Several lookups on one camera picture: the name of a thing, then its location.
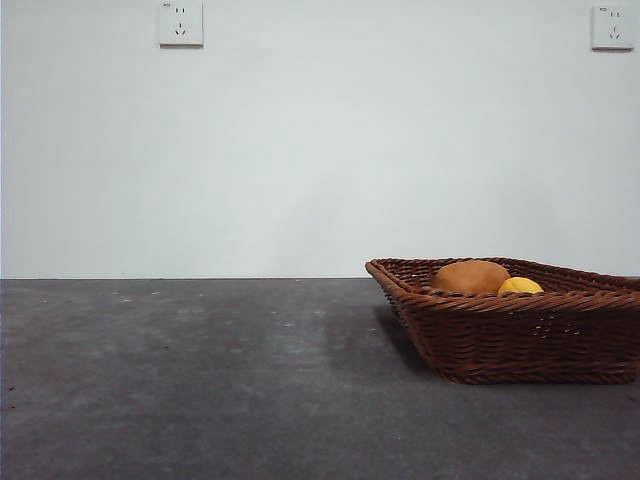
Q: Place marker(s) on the brown potato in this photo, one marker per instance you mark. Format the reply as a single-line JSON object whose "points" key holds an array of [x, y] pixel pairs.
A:
{"points": [[467, 276]]}

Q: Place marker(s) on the white wall socket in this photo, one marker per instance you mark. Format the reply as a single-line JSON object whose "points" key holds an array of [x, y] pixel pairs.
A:
{"points": [[612, 30], [181, 25]]}

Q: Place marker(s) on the yellow corn cob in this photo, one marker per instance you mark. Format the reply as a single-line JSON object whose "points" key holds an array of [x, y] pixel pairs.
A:
{"points": [[520, 286]]}

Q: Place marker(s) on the brown woven wicker basket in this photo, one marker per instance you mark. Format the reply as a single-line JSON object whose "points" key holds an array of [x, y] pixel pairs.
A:
{"points": [[500, 335]]}

